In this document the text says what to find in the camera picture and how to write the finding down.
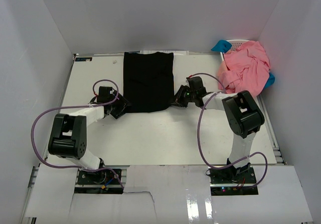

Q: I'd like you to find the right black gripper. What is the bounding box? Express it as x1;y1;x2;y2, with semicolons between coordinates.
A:
168;85;196;108

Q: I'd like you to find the black t shirt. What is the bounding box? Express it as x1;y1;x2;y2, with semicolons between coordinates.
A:
123;52;174;113

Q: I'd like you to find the pink t shirt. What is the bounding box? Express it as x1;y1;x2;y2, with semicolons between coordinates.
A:
217;41;271;97

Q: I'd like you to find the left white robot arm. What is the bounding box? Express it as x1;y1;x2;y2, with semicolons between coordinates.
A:
48;86;131;183

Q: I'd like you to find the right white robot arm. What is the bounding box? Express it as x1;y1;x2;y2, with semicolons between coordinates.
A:
172;76;265;183

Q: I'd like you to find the printed paper at back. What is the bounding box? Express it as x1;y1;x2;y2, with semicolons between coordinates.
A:
139;50;189;56

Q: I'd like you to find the black label sticker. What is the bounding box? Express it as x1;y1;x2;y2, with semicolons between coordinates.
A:
75;57;92;62

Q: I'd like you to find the blue t shirt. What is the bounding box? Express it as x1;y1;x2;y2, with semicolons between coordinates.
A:
211;40;275;88

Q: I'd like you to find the white perforated laundry basket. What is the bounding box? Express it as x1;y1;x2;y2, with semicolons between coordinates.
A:
226;39;248;51

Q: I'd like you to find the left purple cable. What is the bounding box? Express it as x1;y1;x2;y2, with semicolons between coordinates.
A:
31;79;125;188

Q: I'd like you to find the purple cable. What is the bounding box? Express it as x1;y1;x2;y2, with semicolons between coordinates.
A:
189;72;268;191
31;79;125;188

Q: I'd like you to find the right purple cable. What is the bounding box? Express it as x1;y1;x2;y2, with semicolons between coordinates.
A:
189;72;268;191

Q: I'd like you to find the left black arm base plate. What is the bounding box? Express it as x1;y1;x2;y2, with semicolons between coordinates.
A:
74;168;126;194

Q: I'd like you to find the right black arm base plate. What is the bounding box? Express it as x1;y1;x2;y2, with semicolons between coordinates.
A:
205;167;259;196

